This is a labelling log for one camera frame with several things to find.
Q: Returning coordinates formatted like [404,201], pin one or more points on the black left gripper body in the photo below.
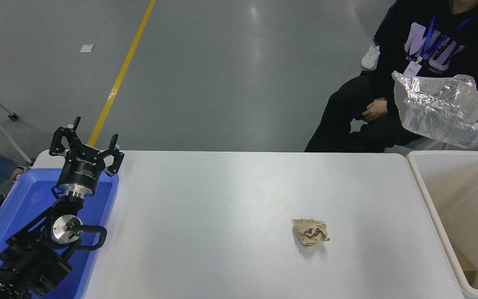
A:
[82,168]

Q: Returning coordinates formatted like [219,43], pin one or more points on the silver foil tray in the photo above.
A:
[438,108]

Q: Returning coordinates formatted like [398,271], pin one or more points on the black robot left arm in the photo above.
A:
[35,253]

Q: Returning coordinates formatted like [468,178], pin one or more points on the person's right hand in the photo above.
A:
[375,110]

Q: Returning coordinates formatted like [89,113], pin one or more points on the white metal stand with caster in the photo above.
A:
[13,117]

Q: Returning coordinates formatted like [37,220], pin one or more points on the blue plastic tray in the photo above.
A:
[27,195]

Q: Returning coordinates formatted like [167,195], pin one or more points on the large pale plastic bin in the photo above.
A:
[471,199]

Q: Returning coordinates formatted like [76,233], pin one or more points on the white paper scrap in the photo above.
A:
[86,48]

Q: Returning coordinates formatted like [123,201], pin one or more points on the seated person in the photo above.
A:
[347,112]

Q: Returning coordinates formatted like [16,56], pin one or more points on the brown cardboard piece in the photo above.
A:
[465,265]

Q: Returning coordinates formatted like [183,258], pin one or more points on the crumpled tan paper ball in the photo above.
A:
[310,232]

